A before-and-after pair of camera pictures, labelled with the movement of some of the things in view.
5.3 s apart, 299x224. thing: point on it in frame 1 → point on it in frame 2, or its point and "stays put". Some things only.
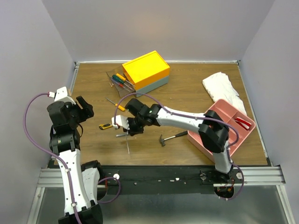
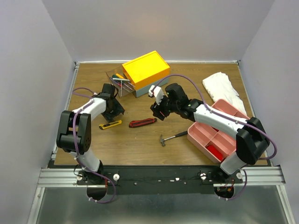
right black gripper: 131,127 → 159,110
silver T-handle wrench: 124,135 → 121,80
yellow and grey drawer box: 147,73 stays put
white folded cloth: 220,87 stays put
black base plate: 166,179 stays put
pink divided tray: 239,123 stays put
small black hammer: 162,140 stays put
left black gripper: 87,109 → 118,108
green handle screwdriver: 120,80 stays put
